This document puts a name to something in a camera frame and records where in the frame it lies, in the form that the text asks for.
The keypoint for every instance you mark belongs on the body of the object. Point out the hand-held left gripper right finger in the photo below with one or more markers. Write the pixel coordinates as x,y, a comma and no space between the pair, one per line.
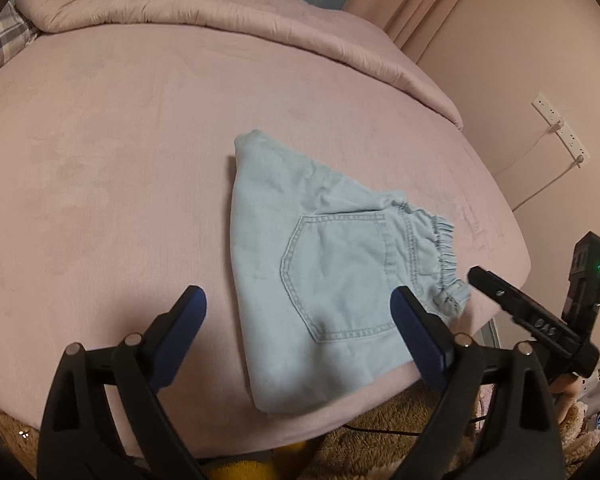
420,340

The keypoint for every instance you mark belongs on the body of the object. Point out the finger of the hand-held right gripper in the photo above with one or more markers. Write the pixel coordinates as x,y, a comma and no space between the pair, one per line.
517,305

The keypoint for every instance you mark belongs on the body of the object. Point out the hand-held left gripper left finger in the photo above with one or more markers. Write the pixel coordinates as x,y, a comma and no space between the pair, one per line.
180,330

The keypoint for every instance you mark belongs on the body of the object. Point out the light blue denim pants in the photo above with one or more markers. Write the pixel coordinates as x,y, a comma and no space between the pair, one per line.
330,270

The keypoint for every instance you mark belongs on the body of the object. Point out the person's right hand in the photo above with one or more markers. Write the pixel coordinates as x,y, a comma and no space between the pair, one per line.
564,400

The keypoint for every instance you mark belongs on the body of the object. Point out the brown fuzzy garment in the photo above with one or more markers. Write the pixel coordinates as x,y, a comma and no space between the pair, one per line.
370,452

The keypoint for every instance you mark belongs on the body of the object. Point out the yellow plush item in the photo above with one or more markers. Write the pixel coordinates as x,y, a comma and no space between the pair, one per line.
240,467

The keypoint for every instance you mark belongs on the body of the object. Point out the pink bed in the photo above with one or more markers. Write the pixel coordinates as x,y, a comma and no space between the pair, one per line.
130,160

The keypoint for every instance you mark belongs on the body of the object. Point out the pink curtain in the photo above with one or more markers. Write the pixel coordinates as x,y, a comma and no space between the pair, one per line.
410,0

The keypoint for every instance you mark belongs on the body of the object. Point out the pink quilted comforter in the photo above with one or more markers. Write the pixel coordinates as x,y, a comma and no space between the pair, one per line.
180,5

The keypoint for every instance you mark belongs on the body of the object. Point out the plaid pillow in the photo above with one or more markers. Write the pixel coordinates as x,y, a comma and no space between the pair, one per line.
0,40

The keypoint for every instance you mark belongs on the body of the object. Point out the white wall power strip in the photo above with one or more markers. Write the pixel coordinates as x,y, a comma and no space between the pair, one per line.
572,142

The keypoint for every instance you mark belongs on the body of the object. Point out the white wall socket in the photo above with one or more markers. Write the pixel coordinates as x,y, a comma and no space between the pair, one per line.
545,106

